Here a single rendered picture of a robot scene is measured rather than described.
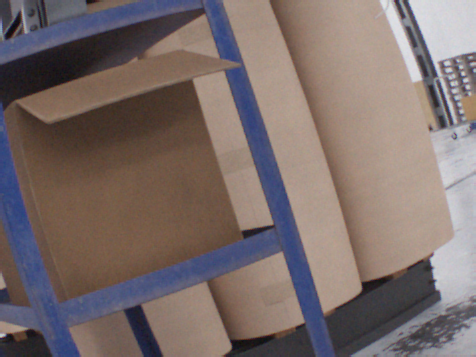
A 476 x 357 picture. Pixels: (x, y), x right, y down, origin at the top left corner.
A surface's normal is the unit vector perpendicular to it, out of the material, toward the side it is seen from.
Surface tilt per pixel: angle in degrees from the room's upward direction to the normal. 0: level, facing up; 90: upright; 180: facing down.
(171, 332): 90
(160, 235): 90
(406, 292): 90
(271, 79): 90
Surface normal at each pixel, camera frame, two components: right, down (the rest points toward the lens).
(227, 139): 0.22, -0.05
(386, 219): -0.06, 0.04
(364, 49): 0.52, -0.14
